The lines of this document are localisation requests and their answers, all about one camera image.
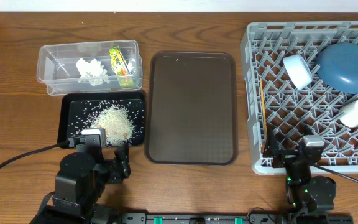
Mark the white cup green inside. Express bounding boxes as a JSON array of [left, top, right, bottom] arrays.
[[339, 100, 358, 128]]

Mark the wooden chopstick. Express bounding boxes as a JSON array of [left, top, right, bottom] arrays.
[[259, 80, 267, 144], [260, 90, 268, 149]]

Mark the dark blue plate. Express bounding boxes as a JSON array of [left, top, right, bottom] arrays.
[[316, 42, 358, 94]]

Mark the grey dishwasher rack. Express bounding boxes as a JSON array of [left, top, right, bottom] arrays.
[[241, 21, 358, 175]]

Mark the light blue bowl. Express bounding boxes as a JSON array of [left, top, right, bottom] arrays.
[[283, 54, 313, 90]]

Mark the brown serving tray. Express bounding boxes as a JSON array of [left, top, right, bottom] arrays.
[[145, 52, 238, 166]]

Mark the clear plastic waste bin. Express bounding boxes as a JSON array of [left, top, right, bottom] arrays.
[[37, 40, 143, 95]]

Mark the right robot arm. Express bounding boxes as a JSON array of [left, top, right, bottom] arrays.
[[263, 128, 353, 224]]

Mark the green yellow snack wrapper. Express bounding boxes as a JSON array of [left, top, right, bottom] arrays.
[[109, 47, 135, 88]]

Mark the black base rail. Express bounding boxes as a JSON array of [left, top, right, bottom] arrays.
[[120, 209, 354, 224]]

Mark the white rice food waste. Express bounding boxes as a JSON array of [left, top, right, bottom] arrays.
[[70, 99, 144, 147]]

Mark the black food waste tray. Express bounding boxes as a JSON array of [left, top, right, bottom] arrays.
[[57, 91, 145, 142]]

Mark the crumpled white tissue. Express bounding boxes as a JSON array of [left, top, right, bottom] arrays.
[[76, 58, 110, 86]]

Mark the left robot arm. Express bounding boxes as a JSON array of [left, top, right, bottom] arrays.
[[31, 143, 131, 224]]

